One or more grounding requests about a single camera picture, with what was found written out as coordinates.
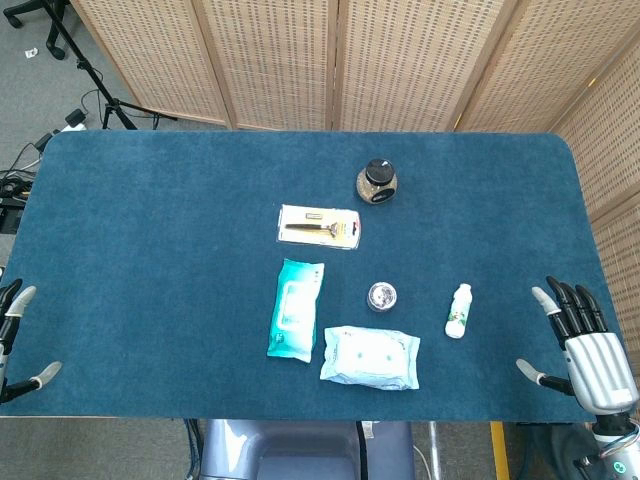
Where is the small white plastic bottle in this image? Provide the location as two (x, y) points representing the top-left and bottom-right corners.
(444, 283), (474, 340)

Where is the light blue wet wipes pack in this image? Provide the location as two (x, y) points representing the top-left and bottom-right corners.
(319, 325), (422, 391)

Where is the small round silver tin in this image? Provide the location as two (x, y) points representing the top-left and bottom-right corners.
(366, 281), (400, 313)

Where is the black tripod stand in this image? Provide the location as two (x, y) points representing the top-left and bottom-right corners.
(43, 0), (177, 131)

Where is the black office chair base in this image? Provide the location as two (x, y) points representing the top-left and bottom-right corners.
(2, 0), (69, 61)

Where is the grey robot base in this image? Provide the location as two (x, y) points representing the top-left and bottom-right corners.
(198, 418), (417, 480)

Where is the black electronics with cables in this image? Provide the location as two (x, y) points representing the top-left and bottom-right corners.
(0, 169), (37, 236)

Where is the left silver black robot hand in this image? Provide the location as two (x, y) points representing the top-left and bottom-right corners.
(0, 278), (63, 404)

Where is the glass jar with black lid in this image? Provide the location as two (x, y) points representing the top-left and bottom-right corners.
(355, 158), (401, 205)

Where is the blue carpet table mat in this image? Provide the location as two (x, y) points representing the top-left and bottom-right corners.
(0, 130), (632, 422)

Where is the razor in blister pack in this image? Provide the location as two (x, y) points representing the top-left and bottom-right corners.
(276, 203), (362, 251)

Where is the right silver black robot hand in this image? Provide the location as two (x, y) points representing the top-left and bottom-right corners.
(515, 275), (640, 415)

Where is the teal wet wipes pack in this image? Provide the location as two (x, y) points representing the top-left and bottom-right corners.
(266, 258), (326, 364)

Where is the woven bamboo folding screen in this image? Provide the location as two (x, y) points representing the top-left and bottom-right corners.
(69, 0), (640, 351)

